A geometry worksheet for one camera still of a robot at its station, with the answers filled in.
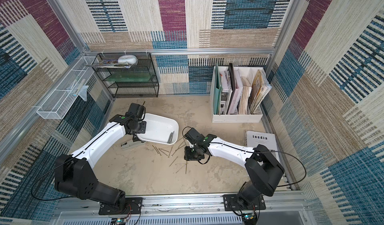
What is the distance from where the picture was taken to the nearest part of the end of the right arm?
62 centimetres

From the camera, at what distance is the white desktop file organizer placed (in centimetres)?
92

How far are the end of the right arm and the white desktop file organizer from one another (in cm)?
29
